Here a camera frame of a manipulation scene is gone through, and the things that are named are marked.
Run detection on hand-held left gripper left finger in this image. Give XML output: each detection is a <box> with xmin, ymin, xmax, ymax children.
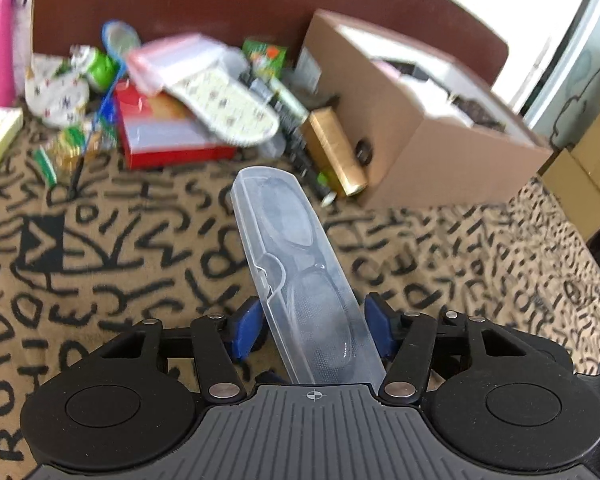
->
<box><xmin>97</xmin><ymin>296</ymin><xmax>266</xmax><ymax>405</ymax></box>

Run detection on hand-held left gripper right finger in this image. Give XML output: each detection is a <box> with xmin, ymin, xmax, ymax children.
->
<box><xmin>364</xmin><ymin>292</ymin><xmax>576</xmax><ymax>407</ymax></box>

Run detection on clear plastic glasses case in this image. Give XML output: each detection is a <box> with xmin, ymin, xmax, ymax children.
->
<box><xmin>230</xmin><ymin>166</ymin><xmax>387</xmax><ymax>395</ymax></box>

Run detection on pack of red-striped zip bags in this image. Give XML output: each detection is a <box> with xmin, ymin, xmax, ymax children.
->
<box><xmin>126</xmin><ymin>34</ymin><xmax>231</xmax><ymax>96</ymax></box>

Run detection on large open cardboard box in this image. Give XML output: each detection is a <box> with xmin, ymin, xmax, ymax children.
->
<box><xmin>296</xmin><ymin>8</ymin><xmax>553</xmax><ymax>210</ymax></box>

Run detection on black marker pen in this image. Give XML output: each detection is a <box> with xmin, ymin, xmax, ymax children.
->
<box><xmin>280</xmin><ymin>125</ymin><xmax>338</xmax><ymax>206</ymax></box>

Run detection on small gold box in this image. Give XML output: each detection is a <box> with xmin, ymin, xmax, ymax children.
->
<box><xmin>300</xmin><ymin>107</ymin><xmax>368</xmax><ymax>197</ymax></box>

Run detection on red flat gift box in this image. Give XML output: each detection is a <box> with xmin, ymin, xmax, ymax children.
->
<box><xmin>114</xmin><ymin>80</ymin><xmax>237</xmax><ymax>171</ymax></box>

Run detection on white dotted insole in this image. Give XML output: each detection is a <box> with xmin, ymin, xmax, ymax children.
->
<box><xmin>162</xmin><ymin>67</ymin><xmax>281</xmax><ymax>148</ymax></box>

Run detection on white patterned pen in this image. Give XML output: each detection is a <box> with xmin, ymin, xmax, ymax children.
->
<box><xmin>270</xmin><ymin>77</ymin><xmax>311</xmax><ymax>121</ymax></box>

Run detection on green cookie packet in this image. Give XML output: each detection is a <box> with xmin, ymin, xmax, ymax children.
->
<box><xmin>35</xmin><ymin>127</ymin><xmax>118</xmax><ymax>186</ymax></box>

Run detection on stacked brown cardboard boxes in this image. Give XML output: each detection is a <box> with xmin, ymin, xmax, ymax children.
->
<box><xmin>542</xmin><ymin>67</ymin><xmax>600</xmax><ymax>241</ymax></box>

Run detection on small green printed box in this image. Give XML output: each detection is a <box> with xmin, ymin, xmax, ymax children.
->
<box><xmin>242</xmin><ymin>37</ymin><xmax>288</xmax><ymax>78</ymax></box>

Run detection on green plug-in repellent heater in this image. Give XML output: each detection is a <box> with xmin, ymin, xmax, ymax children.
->
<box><xmin>70</xmin><ymin>45</ymin><xmax>121</xmax><ymax>92</ymax></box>

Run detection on white printed face mask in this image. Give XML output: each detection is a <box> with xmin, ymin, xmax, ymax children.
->
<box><xmin>25</xmin><ymin>54</ymin><xmax>91</xmax><ymax>128</ymax></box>

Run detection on blue fly swatter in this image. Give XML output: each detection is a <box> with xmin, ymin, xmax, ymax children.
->
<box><xmin>67</xmin><ymin>21</ymin><xmax>142</xmax><ymax>201</ymax></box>

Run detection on dark brown wooden headboard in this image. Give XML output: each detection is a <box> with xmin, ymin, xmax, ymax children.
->
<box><xmin>30</xmin><ymin>0</ymin><xmax>510</xmax><ymax>96</ymax></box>

